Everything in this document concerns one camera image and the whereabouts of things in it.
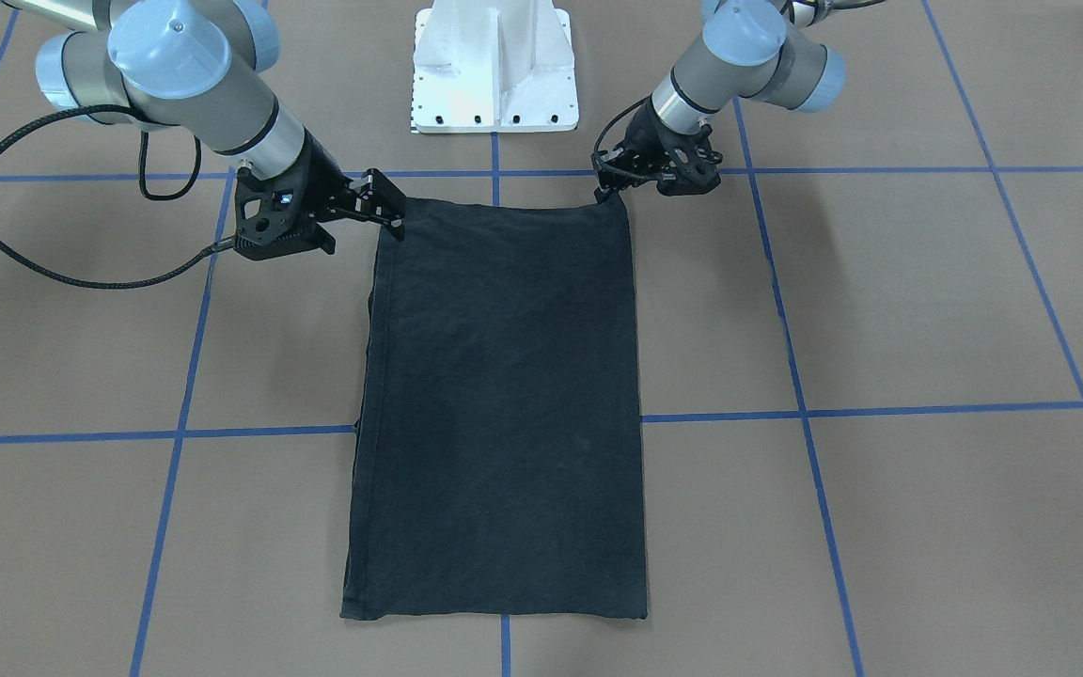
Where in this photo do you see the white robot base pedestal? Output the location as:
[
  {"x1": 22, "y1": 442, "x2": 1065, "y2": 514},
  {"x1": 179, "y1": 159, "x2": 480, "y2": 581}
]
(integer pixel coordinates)
[{"x1": 410, "y1": 1, "x2": 580, "y2": 134}]

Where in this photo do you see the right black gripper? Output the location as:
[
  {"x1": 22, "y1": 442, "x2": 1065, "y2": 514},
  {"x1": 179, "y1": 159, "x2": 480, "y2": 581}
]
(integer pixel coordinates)
[{"x1": 283, "y1": 133, "x2": 407, "y2": 243}]

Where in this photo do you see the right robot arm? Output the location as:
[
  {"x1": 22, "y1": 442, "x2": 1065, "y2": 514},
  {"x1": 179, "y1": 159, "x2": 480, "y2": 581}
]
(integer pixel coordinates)
[{"x1": 11, "y1": 1, "x2": 407, "y2": 259}]

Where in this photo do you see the black printed t-shirt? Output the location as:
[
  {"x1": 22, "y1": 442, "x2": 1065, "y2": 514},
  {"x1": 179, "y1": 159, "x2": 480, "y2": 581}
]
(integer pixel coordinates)
[{"x1": 340, "y1": 197, "x2": 648, "y2": 622}]

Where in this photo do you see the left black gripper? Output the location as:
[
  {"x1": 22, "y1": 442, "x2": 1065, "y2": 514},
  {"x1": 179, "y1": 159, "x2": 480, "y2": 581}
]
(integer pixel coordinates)
[{"x1": 590, "y1": 96, "x2": 671, "y2": 204}]

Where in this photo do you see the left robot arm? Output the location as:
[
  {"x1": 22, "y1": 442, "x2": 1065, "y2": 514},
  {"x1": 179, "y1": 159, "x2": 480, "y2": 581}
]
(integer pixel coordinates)
[{"x1": 590, "y1": 1, "x2": 872, "y2": 204}]

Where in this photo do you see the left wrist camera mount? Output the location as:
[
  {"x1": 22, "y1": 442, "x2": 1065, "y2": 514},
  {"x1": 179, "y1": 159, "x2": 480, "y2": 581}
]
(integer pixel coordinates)
[{"x1": 657, "y1": 123, "x2": 725, "y2": 197}]

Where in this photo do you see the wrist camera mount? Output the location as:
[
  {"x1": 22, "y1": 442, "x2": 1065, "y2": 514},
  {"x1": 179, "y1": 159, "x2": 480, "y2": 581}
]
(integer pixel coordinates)
[
  {"x1": 657, "y1": 123, "x2": 725, "y2": 197},
  {"x1": 232, "y1": 166, "x2": 336, "y2": 261}
]

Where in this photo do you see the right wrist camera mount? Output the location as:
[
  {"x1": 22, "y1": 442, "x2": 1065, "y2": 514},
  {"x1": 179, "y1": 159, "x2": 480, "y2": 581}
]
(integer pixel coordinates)
[{"x1": 232, "y1": 166, "x2": 336, "y2": 261}]

